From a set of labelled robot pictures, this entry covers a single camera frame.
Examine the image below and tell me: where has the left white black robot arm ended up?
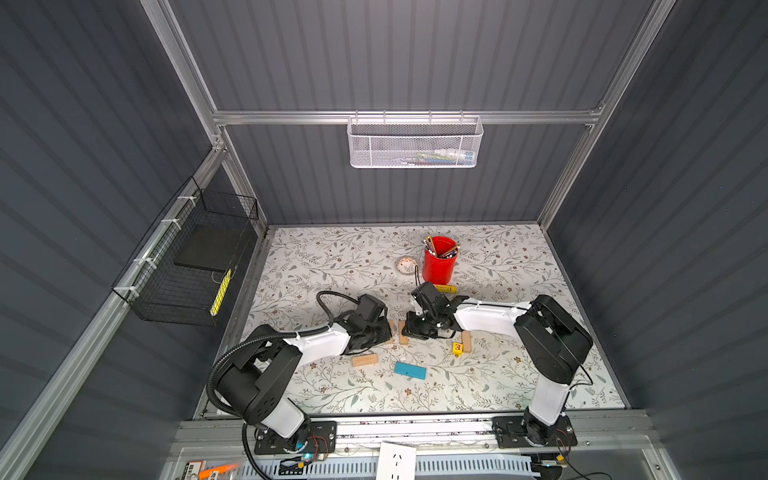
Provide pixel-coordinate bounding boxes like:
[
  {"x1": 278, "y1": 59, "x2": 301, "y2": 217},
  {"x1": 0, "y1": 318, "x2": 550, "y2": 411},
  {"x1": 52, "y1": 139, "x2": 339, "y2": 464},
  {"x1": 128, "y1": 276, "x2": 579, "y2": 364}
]
[{"x1": 205, "y1": 290, "x2": 392, "y2": 451}]

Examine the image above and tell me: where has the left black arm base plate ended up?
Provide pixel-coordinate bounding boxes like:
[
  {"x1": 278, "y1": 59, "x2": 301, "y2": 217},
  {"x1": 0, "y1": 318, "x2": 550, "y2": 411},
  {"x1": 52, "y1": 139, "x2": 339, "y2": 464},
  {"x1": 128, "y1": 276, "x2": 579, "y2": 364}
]
[{"x1": 253, "y1": 421, "x2": 338, "y2": 455}]

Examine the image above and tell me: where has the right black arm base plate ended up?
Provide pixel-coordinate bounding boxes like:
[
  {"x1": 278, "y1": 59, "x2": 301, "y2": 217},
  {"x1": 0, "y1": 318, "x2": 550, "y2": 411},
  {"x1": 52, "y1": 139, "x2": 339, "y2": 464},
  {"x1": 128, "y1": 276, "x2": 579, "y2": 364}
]
[{"x1": 492, "y1": 413, "x2": 578, "y2": 448}]

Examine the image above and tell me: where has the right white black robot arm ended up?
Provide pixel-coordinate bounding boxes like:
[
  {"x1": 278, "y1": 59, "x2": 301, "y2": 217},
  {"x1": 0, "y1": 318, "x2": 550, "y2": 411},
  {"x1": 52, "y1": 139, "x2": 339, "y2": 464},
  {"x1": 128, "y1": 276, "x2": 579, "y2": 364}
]
[{"x1": 402, "y1": 282, "x2": 594, "y2": 431}]

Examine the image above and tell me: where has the clear tape roll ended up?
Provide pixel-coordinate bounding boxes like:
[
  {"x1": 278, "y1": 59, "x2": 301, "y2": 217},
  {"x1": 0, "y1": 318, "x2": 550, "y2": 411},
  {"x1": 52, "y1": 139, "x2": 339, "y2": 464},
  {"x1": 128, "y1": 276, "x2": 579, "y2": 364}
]
[{"x1": 395, "y1": 256, "x2": 419, "y2": 275}]

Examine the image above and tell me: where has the black foam pad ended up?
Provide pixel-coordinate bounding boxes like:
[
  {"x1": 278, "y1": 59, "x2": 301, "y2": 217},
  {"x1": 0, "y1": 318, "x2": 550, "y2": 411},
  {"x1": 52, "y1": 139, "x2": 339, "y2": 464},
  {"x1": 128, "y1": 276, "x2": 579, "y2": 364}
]
[{"x1": 174, "y1": 225, "x2": 240, "y2": 273}]

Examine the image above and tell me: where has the yellow ruler in basket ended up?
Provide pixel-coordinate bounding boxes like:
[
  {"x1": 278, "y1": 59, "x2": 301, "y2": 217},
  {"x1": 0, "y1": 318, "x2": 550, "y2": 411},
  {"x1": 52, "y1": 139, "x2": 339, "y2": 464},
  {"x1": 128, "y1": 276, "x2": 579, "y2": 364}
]
[{"x1": 209, "y1": 269, "x2": 233, "y2": 317}]

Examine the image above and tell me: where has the floral table mat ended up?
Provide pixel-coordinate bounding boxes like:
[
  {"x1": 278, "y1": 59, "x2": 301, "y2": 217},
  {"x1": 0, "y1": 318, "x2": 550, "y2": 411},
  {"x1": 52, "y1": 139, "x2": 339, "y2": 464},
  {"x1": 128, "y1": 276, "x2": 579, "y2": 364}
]
[{"x1": 245, "y1": 224, "x2": 578, "y2": 414}]

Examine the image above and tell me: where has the yellow marker pen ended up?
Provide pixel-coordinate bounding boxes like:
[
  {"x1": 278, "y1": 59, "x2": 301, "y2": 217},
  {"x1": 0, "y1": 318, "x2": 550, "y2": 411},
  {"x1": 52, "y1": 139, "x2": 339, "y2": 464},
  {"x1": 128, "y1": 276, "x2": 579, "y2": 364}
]
[{"x1": 435, "y1": 285, "x2": 457, "y2": 294}]

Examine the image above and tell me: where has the natural wood block diagonal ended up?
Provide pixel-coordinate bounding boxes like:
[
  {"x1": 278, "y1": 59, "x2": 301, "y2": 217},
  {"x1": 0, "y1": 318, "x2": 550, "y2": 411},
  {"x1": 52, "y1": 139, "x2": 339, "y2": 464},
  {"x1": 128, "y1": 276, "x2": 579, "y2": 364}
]
[{"x1": 398, "y1": 320, "x2": 409, "y2": 346}]

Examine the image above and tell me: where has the white wire mesh basket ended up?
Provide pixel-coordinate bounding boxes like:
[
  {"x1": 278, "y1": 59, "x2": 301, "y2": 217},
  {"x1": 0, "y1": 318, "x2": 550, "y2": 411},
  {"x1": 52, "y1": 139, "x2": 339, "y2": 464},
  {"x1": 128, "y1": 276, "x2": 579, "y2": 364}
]
[{"x1": 346, "y1": 115, "x2": 484, "y2": 169}]

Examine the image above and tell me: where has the black wire mesh basket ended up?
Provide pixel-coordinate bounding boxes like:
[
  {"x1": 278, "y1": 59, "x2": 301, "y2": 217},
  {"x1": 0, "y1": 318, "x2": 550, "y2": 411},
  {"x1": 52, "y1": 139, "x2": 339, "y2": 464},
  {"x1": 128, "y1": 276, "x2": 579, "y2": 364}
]
[{"x1": 112, "y1": 179, "x2": 262, "y2": 327}]

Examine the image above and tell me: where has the orange tool handle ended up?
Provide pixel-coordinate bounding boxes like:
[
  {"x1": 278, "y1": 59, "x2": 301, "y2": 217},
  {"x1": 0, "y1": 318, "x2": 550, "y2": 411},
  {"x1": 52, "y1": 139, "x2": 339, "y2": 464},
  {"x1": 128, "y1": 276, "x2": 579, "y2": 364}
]
[{"x1": 197, "y1": 463, "x2": 240, "y2": 480}]

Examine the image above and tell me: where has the white power socket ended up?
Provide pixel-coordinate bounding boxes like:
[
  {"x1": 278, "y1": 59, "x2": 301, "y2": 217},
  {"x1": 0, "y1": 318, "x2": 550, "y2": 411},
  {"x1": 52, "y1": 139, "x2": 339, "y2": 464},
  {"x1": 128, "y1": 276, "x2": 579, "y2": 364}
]
[{"x1": 376, "y1": 442, "x2": 417, "y2": 480}]

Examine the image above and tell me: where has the red pencil cup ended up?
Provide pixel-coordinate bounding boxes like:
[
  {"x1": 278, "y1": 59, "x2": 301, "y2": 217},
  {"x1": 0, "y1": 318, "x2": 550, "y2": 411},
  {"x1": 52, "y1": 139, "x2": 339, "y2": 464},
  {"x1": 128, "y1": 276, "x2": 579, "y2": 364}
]
[{"x1": 422, "y1": 236, "x2": 460, "y2": 285}]

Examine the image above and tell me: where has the teal wooden block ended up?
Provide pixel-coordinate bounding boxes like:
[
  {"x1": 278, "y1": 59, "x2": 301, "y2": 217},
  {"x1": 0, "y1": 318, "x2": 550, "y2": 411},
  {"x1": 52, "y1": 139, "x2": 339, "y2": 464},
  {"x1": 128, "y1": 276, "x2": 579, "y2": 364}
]
[{"x1": 394, "y1": 362, "x2": 427, "y2": 380}]

